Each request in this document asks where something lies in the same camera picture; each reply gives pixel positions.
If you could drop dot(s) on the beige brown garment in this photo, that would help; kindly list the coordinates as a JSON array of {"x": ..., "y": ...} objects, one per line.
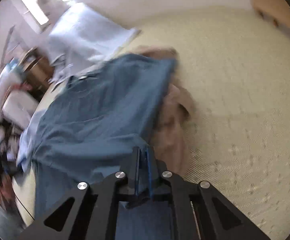
[{"x": 168, "y": 138}]

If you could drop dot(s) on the light blue hoodie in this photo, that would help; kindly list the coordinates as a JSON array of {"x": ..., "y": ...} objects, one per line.
[{"x": 27, "y": 141}]

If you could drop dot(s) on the white plastic wrapped bundle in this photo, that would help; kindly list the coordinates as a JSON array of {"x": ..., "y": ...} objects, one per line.
[{"x": 19, "y": 108}]

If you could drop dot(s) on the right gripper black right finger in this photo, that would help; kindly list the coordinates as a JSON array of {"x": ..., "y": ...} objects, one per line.
[{"x": 198, "y": 211}]

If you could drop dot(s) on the white storage bag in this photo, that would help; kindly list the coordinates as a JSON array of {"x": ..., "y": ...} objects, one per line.
[{"x": 83, "y": 38}]

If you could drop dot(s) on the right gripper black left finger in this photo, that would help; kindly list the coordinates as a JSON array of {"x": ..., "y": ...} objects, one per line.
[{"x": 89, "y": 211}]

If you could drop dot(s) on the woven bed mat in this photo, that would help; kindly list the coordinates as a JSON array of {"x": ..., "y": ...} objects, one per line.
[{"x": 236, "y": 67}]

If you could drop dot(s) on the dark blue garment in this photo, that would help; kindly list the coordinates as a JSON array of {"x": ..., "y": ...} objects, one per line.
[{"x": 93, "y": 125}]

